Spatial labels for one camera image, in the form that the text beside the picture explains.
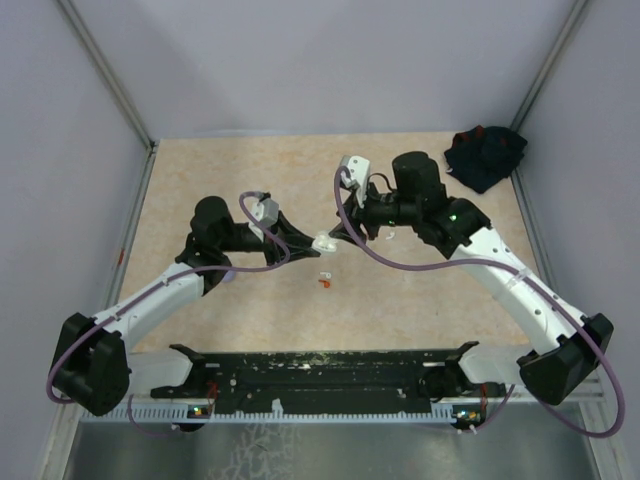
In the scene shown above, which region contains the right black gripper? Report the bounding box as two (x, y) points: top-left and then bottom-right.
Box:
(330, 178), (421, 246)

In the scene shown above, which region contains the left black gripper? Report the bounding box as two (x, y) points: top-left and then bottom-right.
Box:
(218, 210), (321, 268)

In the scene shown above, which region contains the white earbud charging case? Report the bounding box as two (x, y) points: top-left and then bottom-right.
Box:
(311, 231), (337, 255)

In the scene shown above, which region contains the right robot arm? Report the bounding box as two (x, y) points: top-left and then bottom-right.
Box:
(330, 151), (613, 406)

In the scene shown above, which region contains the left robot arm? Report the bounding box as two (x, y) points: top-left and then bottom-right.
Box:
(45, 192), (320, 416)

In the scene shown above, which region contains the dark blue cloth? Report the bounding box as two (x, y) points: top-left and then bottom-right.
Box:
(444, 125), (528, 194)

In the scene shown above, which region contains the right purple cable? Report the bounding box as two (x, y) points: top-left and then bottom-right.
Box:
(333, 166), (621, 440)

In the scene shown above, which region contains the purple cable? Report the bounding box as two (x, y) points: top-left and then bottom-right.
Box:
(333, 166), (621, 440)
(46, 191), (291, 404)

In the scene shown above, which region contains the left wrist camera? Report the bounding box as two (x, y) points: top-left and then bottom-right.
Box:
(249, 194), (279, 241)

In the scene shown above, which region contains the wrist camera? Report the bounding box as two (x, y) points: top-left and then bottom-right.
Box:
(340, 155), (370, 208)
(249, 194), (279, 241)

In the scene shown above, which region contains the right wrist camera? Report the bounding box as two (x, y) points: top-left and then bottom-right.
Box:
(340, 155), (370, 208)

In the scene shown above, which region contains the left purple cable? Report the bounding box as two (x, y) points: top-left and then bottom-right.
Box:
(46, 191), (291, 404)

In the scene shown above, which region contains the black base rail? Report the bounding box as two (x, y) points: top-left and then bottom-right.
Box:
(151, 343), (507, 429)

